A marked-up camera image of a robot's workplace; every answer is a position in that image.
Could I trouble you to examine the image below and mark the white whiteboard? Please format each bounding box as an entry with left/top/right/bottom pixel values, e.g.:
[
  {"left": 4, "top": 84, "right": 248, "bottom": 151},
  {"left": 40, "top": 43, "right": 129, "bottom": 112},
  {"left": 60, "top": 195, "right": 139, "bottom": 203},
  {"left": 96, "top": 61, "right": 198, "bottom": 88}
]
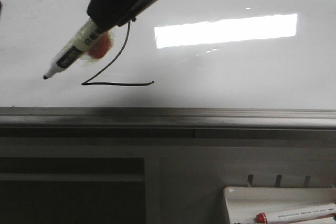
[{"left": 1, "top": 0, "right": 335, "bottom": 110}]

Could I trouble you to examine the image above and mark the dark metal tray hook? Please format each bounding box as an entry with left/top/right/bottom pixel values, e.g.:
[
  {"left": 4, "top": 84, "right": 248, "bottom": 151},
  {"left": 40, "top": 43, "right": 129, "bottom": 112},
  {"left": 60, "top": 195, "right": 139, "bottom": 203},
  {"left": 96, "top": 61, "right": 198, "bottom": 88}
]
[
  {"left": 275, "top": 175, "right": 282, "bottom": 187},
  {"left": 247, "top": 174, "right": 254, "bottom": 187}
]

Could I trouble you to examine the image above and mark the white marker tray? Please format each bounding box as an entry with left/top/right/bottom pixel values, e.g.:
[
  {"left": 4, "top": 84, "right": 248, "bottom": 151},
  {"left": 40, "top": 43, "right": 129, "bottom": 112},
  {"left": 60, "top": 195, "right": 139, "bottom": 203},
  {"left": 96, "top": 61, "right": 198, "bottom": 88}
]
[{"left": 223, "top": 186, "right": 335, "bottom": 223}]

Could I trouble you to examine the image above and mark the white black whiteboard marker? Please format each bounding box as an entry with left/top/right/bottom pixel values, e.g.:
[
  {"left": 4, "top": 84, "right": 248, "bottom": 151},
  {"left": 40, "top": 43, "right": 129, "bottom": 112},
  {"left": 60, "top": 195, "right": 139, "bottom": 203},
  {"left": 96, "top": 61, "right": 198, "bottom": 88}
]
[{"left": 43, "top": 19, "right": 108, "bottom": 80}]

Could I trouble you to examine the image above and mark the red capped white marker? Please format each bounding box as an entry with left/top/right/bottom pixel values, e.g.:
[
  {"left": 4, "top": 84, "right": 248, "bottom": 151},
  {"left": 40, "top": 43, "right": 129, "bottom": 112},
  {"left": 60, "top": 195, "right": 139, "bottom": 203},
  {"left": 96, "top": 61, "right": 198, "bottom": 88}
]
[{"left": 256, "top": 203, "right": 335, "bottom": 223}]

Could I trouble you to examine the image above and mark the grey aluminium whiteboard frame rail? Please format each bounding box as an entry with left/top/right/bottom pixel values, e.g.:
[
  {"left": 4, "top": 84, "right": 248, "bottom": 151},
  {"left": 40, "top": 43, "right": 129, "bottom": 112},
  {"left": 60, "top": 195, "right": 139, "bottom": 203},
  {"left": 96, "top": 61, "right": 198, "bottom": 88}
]
[{"left": 1, "top": 107, "right": 335, "bottom": 137}]

